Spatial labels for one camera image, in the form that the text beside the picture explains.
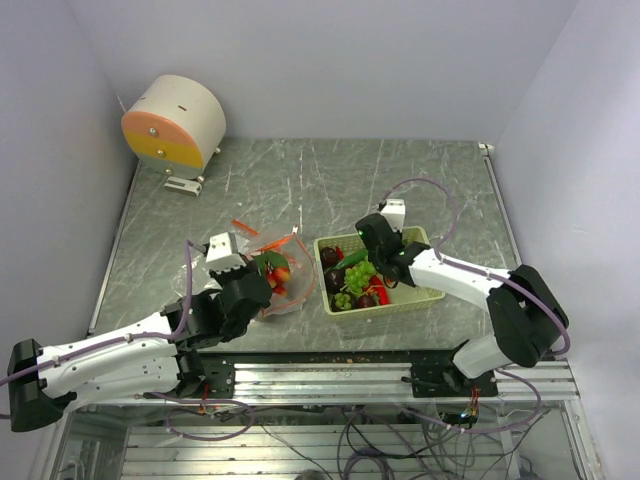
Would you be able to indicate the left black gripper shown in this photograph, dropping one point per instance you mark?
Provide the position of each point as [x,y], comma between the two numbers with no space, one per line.
[251,267]

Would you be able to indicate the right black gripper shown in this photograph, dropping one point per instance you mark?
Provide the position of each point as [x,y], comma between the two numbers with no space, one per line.
[397,232]

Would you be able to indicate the red cherry bunch with leaves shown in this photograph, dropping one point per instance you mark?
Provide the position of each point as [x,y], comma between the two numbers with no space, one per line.
[274,266]

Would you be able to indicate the clear zip bag orange zipper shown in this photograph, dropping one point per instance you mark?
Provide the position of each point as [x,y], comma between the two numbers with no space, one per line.
[251,243]

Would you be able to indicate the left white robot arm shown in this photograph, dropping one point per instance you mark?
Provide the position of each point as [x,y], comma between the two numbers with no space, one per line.
[156,355]

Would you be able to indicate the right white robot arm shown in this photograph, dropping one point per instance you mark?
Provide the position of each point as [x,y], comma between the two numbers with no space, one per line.
[527,320]

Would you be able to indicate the dark purple plum top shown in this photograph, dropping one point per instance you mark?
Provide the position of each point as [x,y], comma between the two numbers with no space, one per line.
[329,257]

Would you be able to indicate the dark purple plum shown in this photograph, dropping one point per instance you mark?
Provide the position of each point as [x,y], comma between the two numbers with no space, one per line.
[329,257]
[366,301]
[334,281]

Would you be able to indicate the cream plastic basket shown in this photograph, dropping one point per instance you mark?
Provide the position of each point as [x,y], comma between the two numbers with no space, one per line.
[400,299]

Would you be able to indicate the dark purple plum bottom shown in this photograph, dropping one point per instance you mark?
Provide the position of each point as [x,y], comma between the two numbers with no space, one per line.
[366,301]

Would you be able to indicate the dark purple plum middle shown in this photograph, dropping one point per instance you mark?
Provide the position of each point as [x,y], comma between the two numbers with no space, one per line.
[334,281]

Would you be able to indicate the small green grape bunch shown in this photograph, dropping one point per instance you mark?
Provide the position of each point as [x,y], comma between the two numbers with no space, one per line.
[342,302]

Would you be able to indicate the white corner clip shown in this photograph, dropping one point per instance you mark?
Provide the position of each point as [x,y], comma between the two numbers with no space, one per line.
[486,148]

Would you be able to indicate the round pastel drawer cabinet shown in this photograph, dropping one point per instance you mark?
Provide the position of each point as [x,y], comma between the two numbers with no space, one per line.
[175,127]

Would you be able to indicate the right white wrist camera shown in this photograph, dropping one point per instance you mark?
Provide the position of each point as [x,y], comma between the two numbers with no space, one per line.
[394,211]

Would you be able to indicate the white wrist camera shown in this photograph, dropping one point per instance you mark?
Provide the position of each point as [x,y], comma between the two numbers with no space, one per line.
[394,211]
[223,254]

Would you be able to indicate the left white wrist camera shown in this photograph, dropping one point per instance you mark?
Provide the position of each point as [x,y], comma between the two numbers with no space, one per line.
[223,254]

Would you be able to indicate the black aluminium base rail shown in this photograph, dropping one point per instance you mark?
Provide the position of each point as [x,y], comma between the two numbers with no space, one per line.
[291,377]

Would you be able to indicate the small white metal bracket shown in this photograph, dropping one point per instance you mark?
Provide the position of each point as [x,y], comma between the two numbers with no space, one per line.
[183,186]

